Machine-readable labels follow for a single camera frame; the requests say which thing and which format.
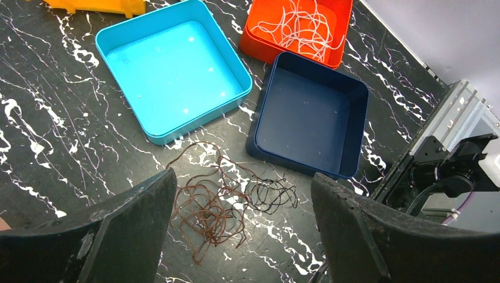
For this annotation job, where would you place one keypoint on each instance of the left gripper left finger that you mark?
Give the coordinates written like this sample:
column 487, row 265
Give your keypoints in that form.
column 117, row 240

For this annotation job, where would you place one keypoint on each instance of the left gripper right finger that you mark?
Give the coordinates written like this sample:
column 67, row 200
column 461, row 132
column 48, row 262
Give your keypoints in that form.
column 366, row 241

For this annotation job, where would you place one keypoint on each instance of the cyan square tray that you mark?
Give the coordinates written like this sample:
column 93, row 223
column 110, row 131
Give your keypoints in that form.
column 176, row 69

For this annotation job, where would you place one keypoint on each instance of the orange square tray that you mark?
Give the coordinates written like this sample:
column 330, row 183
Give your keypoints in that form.
column 314, row 29

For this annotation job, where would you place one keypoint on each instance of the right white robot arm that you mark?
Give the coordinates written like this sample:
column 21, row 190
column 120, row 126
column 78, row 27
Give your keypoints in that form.
column 460, row 170

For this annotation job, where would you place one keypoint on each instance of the navy square tray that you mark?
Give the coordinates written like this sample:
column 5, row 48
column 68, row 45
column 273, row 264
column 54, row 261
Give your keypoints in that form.
column 309, row 118

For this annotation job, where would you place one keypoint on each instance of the yellow plastic bin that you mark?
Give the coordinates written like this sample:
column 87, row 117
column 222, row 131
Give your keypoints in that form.
column 129, row 8

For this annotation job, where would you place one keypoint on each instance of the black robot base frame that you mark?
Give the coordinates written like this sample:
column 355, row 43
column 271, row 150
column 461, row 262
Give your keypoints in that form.
column 463, row 113

